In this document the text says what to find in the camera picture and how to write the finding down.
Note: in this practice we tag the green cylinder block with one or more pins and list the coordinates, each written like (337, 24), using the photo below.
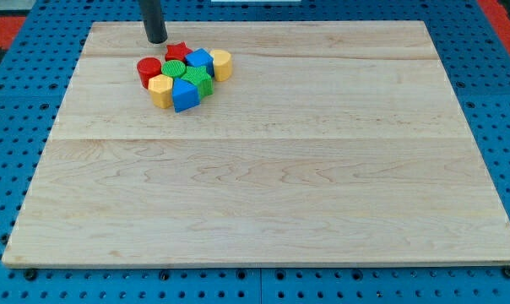
(173, 68)

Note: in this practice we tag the yellow cylinder block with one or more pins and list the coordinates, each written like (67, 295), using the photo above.
(222, 63)

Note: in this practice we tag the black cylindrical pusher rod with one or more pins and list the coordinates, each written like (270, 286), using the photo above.
(153, 20)

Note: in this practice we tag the blue triangular block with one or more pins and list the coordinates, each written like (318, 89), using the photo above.
(184, 95)

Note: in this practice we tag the green star block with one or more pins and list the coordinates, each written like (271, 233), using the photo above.
(199, 77)

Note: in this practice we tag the red cylinder block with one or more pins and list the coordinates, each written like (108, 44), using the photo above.
(148, 67)

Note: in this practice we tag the red star block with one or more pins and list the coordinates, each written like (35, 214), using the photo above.
(177, 52)

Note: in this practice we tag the light wooden board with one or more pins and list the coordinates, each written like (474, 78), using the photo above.
(333, 144)

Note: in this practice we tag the blue cube block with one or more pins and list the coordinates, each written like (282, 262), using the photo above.
(201, 58)

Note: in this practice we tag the yellow hexagon block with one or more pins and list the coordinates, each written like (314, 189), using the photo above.
(160, 91)

